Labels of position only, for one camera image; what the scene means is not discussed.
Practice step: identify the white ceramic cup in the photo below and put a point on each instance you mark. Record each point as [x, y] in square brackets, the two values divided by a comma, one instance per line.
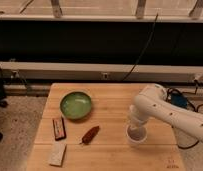
[136, 135]

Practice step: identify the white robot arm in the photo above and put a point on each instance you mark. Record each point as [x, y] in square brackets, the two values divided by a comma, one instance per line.
[150, 102]

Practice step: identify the green ceramic bowl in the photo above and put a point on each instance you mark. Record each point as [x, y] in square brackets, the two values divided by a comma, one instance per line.
[75, 105]

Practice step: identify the brown chocolate bar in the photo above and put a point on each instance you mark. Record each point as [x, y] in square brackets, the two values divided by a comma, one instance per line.
[59, 128]

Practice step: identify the blue box on floor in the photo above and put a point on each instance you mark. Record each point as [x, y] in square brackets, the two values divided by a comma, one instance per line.
[179, 100]

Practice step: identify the white rectangular sponge block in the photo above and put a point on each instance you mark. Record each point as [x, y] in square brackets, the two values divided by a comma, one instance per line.
[57, 154]

